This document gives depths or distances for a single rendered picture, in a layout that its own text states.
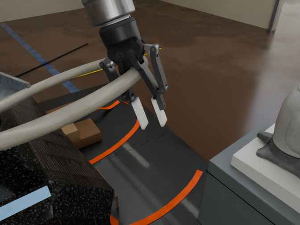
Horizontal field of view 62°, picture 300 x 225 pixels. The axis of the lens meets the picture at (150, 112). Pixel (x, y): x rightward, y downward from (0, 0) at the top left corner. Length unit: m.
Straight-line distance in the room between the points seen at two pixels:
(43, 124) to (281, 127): 0.70
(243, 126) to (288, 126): 1.69
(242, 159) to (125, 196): 1.07
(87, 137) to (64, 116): 1.74
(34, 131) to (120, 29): 0.23
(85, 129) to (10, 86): 1.34
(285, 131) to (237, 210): 0.34
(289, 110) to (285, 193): 0.26
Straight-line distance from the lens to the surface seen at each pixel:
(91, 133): 2.19
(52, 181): 0.96
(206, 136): 2.32
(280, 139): 0.91
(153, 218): 1.73
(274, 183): 0.91
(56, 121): 0.43
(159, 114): 0.54
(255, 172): 0.93
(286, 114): 0.87
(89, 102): 0.44
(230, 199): 1.02
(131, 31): 0.49
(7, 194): 0.97
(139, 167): 1.99
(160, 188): 1.86
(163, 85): 0.51
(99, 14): 0.49
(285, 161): 0.94
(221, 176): 0.98
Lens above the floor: 1.49
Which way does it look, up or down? 36 degrees down
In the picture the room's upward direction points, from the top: straight up
